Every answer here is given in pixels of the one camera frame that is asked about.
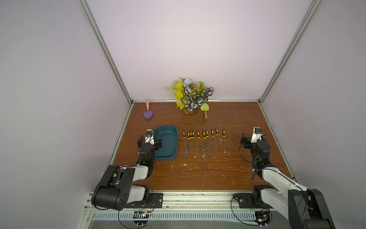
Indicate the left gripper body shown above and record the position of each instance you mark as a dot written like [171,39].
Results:
[155,147]

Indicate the teal plastic storage box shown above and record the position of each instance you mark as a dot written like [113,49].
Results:
[169,137]

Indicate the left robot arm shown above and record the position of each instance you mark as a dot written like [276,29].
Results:
[116,189]

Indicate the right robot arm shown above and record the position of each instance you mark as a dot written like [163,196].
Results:
[303,208]

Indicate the purple heart-shaped spatula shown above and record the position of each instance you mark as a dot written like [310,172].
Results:
[148,114]

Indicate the potted plant in glass vase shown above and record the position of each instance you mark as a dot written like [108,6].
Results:
[190,95]

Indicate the left controller board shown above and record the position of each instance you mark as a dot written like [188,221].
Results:
[140,218]

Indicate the controller board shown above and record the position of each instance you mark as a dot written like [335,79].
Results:
[263,217]
[140,218]

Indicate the right controller board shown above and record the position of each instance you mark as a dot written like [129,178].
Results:
[263,217]

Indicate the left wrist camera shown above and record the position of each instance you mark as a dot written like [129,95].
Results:
[149,138]

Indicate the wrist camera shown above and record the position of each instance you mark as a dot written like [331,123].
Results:
[257,134]
[149,138]

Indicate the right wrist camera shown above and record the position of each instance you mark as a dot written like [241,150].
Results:
[257,134]

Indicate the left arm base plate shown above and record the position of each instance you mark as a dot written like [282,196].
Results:
[153,200]

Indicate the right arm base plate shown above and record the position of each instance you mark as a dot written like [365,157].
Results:
[250,201]

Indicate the green spatula wooden handle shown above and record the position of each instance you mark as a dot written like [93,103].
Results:
[205,108]

